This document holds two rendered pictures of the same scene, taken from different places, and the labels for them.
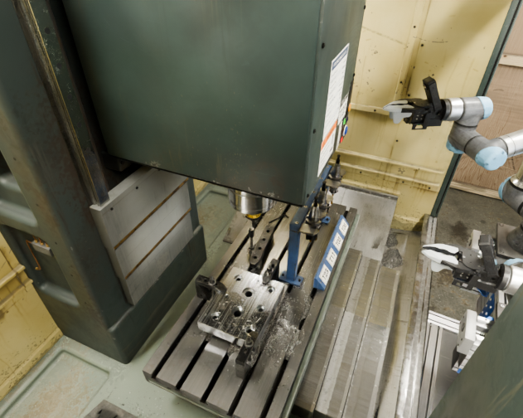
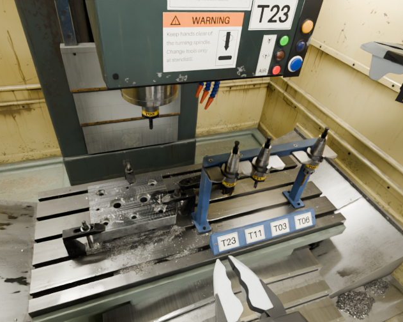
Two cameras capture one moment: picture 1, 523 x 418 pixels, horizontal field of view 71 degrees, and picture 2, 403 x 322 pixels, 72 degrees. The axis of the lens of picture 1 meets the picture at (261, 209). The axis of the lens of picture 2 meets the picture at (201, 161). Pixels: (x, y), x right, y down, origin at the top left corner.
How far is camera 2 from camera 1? 0.85 m
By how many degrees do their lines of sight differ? 32
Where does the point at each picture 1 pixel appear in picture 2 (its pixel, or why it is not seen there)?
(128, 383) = not seen: hidden behind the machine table
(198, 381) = (49, 227)
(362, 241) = (332, 258)
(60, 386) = (41, 179)
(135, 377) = not seen: hidden behind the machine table
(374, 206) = (380, 234)
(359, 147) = (401, 155)
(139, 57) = not seen: outside the picture
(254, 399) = (54, 275)
